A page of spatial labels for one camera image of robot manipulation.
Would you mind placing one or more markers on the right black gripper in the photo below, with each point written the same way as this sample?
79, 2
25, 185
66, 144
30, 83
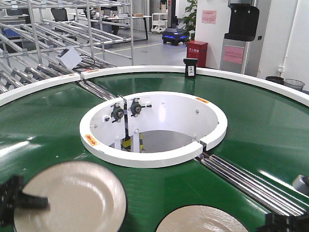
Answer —
281, 223

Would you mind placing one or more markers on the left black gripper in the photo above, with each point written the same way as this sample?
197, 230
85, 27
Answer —
11, 196

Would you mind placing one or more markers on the beige textured plate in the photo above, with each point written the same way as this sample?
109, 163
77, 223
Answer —
199, 218
83, 197

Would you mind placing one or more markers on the steel conveyor rollers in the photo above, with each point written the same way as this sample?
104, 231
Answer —
266, 194

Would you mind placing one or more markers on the white outer conveyor rim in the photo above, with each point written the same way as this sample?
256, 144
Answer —
19, 92

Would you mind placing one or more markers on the grey waste bin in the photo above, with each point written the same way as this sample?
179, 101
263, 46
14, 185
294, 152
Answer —
294, 84

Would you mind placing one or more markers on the white control box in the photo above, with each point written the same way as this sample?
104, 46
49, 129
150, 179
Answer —
69, 57

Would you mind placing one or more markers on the metal roller rack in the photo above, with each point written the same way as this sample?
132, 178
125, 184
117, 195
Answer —
34, 32

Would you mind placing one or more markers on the black water dispenser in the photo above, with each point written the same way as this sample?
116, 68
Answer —
241, 33

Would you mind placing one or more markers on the black sensor box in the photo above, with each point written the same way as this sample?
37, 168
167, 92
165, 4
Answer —
190, 67

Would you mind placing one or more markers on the red fire equipment box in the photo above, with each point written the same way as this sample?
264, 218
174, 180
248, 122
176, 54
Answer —
197, 49

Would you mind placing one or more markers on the blue lit mobile robot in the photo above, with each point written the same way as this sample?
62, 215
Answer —
174, 35

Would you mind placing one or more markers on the green potted plant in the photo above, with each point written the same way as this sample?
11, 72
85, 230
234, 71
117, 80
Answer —
189, 19

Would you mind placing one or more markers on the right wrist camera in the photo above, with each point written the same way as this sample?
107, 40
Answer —
301, 184

